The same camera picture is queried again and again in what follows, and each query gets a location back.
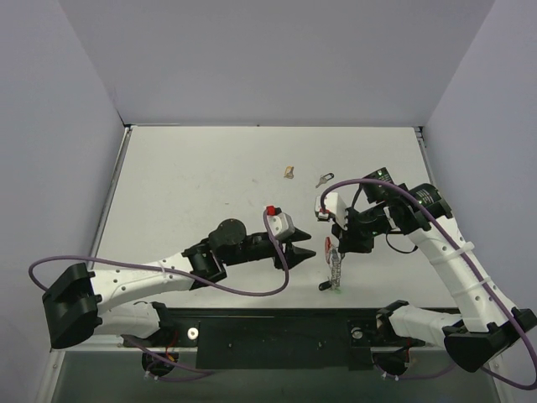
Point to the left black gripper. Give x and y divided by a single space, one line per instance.
281 252

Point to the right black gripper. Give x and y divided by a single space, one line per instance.
354 234

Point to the red handle spring keyring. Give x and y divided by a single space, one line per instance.
333 259

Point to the key with black tag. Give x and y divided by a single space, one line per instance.
324 179

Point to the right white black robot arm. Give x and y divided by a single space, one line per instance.
487 322

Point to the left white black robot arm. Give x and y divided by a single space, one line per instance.
82 302

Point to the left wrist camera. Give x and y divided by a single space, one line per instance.
279 223

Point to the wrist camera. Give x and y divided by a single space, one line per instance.
334 209
279 223

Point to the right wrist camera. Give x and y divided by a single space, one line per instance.
334 209

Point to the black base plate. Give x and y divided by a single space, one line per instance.
275 338

